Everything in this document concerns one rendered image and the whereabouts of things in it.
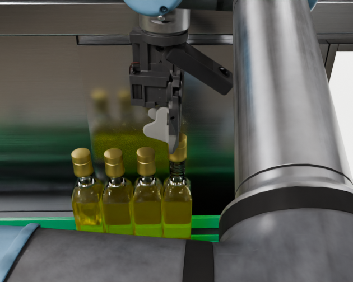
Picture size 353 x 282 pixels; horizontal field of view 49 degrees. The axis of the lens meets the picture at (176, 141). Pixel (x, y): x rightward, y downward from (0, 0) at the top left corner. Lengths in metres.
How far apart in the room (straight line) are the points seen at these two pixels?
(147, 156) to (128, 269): 0.53
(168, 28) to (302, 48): 0.29
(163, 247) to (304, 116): 0.13
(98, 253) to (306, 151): 0.13
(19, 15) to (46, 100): 0.18
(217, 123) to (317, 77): 0.53
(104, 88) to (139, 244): 0.61
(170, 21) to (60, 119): 0.40
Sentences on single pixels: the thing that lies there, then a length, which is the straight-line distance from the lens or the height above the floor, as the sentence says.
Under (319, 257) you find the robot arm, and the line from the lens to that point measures 0.19.
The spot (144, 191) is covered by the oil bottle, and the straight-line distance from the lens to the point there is 0.74.
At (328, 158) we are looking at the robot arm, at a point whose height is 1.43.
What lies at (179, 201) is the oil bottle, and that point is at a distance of 0.75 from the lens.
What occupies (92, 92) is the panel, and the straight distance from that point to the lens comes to 0.79.
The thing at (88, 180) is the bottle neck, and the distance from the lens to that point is 0.75.
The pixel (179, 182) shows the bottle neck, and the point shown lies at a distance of 0.73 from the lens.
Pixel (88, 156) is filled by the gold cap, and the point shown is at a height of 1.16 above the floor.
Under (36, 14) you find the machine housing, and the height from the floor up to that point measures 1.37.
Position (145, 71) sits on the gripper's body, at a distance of 0.62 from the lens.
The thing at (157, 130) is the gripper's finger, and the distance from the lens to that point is 0.65.
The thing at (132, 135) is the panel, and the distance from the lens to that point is 0.83.
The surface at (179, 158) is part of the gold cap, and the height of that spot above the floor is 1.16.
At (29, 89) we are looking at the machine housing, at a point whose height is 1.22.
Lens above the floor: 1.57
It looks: 33 degrees down
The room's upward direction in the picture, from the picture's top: straight up
